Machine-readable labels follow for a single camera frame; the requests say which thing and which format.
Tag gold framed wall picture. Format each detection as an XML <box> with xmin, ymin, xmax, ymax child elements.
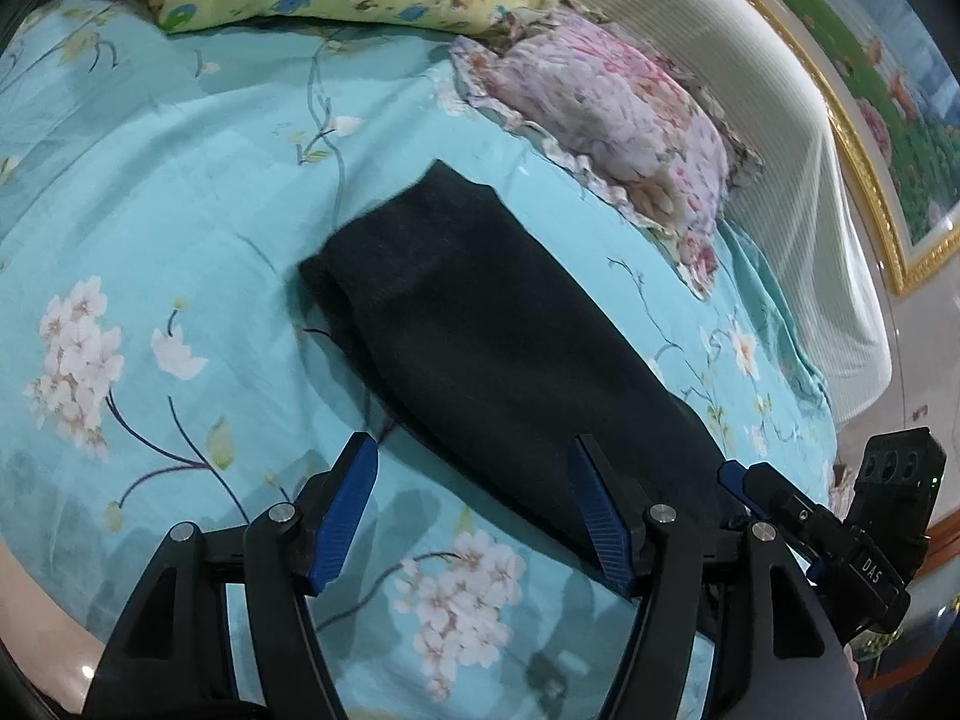
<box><xmin>679</xmin><ymin>0</ymin><xmax>960</xmax><ymax>297</ymax></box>

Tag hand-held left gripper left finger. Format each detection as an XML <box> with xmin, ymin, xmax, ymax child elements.
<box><xmin>82</xmin><ymin>431</ymin><xmax>380</xmax><ymax>720</ymax></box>

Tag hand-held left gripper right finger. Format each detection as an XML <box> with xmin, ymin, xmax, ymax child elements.
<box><xmin>576</xmin><ymin>435</ymin><xmax>860</xmax><ymax>720</ymax></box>

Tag blue floral bedsheet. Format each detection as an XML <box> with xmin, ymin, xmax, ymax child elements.
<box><xmin>0</xmin><ymin>0</ymin><xmax>837</xmax><ymax>720</ymax></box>

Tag black pants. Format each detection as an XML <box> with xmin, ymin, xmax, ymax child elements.
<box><xmin>298</xmin><ymin>157</ymin><xmax>751</xmax><ymax>593</ymax></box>

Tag pink floral ruffled pillow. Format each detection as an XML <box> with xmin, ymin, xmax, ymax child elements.
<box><xmin>448</xmin><ymin>6</ymin><xmax>766</xmax><ymax>301</ymax></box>

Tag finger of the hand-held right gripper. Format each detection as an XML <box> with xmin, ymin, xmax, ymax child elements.
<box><xmin>718</xmin><ymin>461</ymin><xmax>848</xmax><ymax>563</ymax></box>

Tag white padded headboard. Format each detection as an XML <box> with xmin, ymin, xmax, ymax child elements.
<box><xmin>562</xmin><ymin>0</ymin><xmax>893</xmax><ymax>428</ymax></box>

